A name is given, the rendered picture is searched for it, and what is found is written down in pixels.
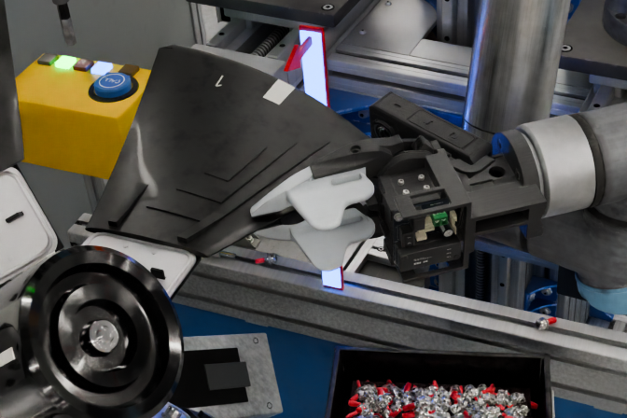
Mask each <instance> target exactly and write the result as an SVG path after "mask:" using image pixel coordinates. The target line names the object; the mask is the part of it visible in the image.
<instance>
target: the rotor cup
mask: <svg viewBox="0 0 627 418"><path fill-rule="evenodd" d="M99 319H105V320H108V321H109V322H111V323H112V324H113V325H114V326H115V327H116V329H117V331H118V345H117V347H116V348H115V349H114V350H112V351H111V352H107V353H104V352H100V351H98V350H97V349H95V348H94V347H93V345H92V344H91V341H90V338H89V329H90V326H91V324H92V323H93V322H94V321H96V320H99ZM10 347H12V350H13V354H14V357H15V359H13V360H11V361H10V362H8V363H6V364H5V365H4V366H2V367H0V418H153V417H155V416H156V415H157V414H158V413H159V412H160V411H161V410H162V409H163V408H164V406H165V405H166V404H167V403H168V401H169V400H170V399H171V397H172V395H173V394H174V391H175V389H176V387H177V385H178V383H179V380H180V377H181V373H182V368H183V362H184V340H183V333H182V328H181V324H180V321H179V318H178V315H177V312H176V309H175V307H174V305H173V303H172V301H171V299H170V297H169V295H168V293H167V292H166V290H165V289H164V287H163V286H162V285H161V283H160V282H159V281H158V279H157V278H156V277H155V276H154V275H153V274H152V273H151V272H150V271H149V270H148V269H147V268H146V267H145V266H143V265H142V264H141V263H139V262H138V261H137V260H135V259H134V258H131V257H130V256H128V255H126V254H124V253H122V252H119V251H118V250H115V249H112V248H108V247H104V246H99V245H81V246H75V247H69V248H65V249H63V250H60V251H57V252H55V253H53V254H51V255H49V256H48V257H46V258H44V259H42V260H41V261H39V262H38V263H36V264H35V265H34V266H33V267H31V268H30V269H28V270H27V271H25V272H23V273H22V274H20V275H19V276H17V277H16V278H14V279H13V280H7V281H5V282H4V283H3V284H1V285H0V354H1V353H3V352H4V351H5V350H7V349H9V348H10Z"/></svg>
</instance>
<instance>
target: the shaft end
mask: <svg viewBox="0 0 627 418"><path fill-rule="evenodd" d="M89 338H90V341H91V344H92V345H93V347H94V348H95V349H97V350H98V351H100V352H104V353H107V352H111V351H112V350H114V349H115V348H116V347H117V345H118V331H117V329H116V327H115V326H114V325H113V324H112V323H111V322H109V321H108V320H105V319H99V320H96V321H94V322H93V323H92V324H91V326H90V329H89Z"/></svg>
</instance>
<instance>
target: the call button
mask: <svg viewBox="0 0 627 418"><path fill-rule="evenodd" d="M93 86H94V89H95V93H96V95H97V96H100V97H103V98H114V97H119V96H121V95H123V94H125V93H127V92H128V91H130V90H131V88H132V83H131V79H130V76H127V75H125V74H123V73H117V72H115V73H110V72H106V73H105V74H104V75H103V76H101V77H99V78H98V79H97V80H96V81H95V82H94V85H93Z"/></svg>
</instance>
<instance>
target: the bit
mask: <svg viewBox="0 0 627 418"><path fill-rule="evenodd" d="M68 1H69V0H52V3H53V4H55V5H56V6H57V9H58V13H59V17H60V22H61V26H62V29H63V36H64V41H65V44H66V45H67V46H74V45H75V44H76V43H77V41H76V37H75V32H74V28H73V24H72V21H71V17H70V12H69V8H68V5H67V2H68Z"/></svg>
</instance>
